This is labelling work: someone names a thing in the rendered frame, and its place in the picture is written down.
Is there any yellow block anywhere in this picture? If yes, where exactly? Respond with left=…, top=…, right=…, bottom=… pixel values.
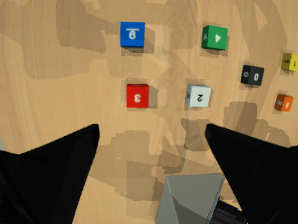
left=281, top=53, right=298, bottom=72

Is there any red block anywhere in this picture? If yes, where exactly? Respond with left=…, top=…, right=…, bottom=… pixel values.
left=126, top=83, right=149, bottom=108

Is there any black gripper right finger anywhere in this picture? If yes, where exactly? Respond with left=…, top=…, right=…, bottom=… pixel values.
left=204, top=123, right=298, bottom=224

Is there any blue digit block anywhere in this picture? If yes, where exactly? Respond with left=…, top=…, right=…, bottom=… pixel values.
left=120, top=22, right=145, bottom=48

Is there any green block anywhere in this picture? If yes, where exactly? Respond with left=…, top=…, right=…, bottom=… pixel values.
left=201, top=24, right=229, bottom=51

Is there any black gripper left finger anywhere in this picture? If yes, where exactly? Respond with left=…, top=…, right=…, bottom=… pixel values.
left=0, top=123, right=100, bottom=224

